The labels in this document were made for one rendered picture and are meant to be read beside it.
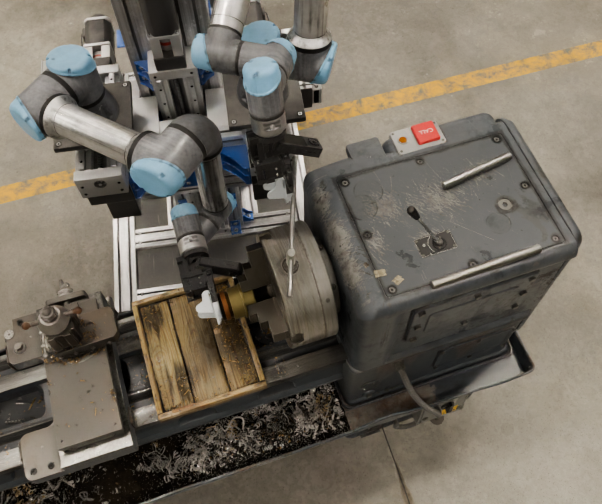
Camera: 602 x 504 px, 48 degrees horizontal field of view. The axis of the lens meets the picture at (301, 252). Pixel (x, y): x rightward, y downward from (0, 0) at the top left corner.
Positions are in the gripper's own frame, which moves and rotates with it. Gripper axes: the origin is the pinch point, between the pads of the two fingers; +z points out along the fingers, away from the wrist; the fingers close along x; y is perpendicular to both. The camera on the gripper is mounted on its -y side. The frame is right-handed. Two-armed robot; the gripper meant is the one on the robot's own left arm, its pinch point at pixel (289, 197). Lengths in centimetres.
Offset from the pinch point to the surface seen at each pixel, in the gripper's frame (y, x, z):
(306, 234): -2.7, 1.6, 11.8
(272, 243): 6.1, 1.3, 11.9
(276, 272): 7.6, 9.4, 13.6
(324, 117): -56, -158, 90
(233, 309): 19.5, 5.9, 25.9
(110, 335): 52, -4, 33
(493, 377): -56, 12, 87
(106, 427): 58, 16, 44
